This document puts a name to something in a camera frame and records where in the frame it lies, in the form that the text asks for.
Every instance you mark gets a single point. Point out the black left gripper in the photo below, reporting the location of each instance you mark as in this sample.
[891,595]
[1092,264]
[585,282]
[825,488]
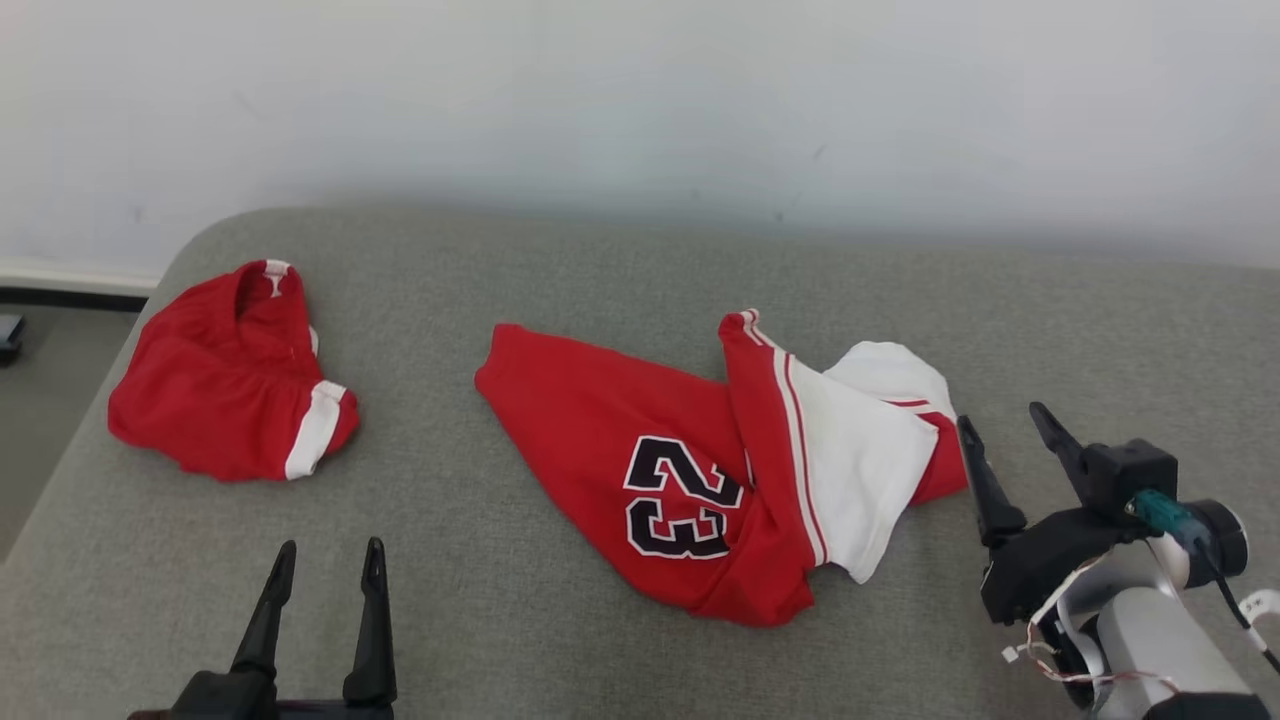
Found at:
[230,700]

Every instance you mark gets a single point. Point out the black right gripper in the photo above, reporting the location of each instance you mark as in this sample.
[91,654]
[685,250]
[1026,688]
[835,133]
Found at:
[1040,570]

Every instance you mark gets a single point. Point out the red shorts white stripe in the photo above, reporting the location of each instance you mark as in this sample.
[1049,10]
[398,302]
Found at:
[220,390]

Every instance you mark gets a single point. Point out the red basketball jersey white sleeves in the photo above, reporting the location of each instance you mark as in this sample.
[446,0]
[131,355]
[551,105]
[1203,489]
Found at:
[600,430]

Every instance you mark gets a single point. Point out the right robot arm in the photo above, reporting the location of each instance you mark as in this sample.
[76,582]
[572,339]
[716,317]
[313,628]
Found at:
[1150,640]

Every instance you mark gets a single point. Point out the white and black baseboard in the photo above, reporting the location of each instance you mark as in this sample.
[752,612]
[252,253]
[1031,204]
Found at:
[70,285]

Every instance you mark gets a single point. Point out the dark object on floor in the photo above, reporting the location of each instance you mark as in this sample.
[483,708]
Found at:
[9,338]

